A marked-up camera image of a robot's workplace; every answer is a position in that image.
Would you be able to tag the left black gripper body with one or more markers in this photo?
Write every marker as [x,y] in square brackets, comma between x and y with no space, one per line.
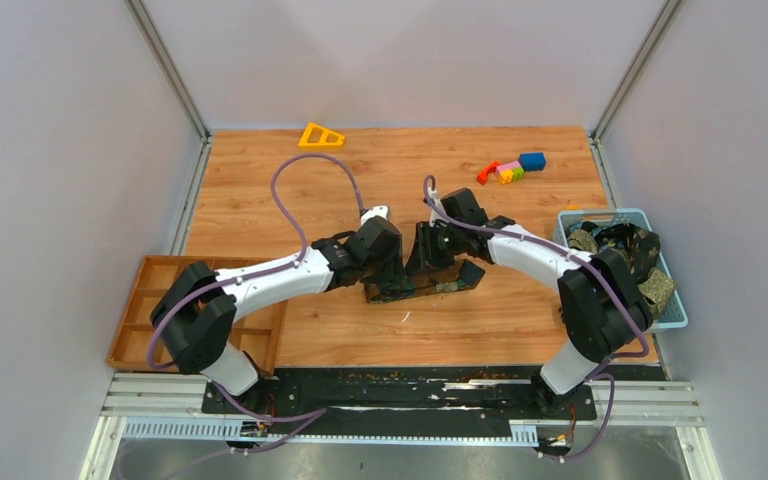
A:
[388,270]

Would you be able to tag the blue green brown tie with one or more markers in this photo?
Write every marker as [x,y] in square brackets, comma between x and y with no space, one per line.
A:
[463,275]

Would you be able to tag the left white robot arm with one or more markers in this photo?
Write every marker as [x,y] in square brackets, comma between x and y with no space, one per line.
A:
[194,318]

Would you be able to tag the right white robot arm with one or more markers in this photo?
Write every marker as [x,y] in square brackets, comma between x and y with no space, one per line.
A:
[602,308]

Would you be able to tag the colourful toy brick assembly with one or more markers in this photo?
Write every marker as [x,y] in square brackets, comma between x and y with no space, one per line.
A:
[506,173]

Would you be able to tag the yellow triangular plastic block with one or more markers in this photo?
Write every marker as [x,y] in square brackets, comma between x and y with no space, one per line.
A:
[316,137]

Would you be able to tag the wooden compartment tray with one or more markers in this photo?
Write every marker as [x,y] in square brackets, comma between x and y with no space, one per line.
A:
[257,334]

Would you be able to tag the dark floral tie in basket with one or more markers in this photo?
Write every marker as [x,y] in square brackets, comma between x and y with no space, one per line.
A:
[637,246]

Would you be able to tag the olive patterned rolled tie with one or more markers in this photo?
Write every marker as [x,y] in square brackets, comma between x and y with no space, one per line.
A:
[657,291]

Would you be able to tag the blue perforated plastic basket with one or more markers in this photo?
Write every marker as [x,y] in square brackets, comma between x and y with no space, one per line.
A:
[674,316]

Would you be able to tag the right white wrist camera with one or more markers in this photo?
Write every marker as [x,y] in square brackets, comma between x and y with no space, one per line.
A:
[433,202]

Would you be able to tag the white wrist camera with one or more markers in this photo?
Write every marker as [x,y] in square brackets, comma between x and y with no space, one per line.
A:
[377,211]
[433,202]

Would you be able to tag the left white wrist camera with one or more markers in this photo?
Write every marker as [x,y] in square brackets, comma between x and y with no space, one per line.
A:
[377,211]

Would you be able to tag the aluminium frame rails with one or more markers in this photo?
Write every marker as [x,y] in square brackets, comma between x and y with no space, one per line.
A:
[147,406]

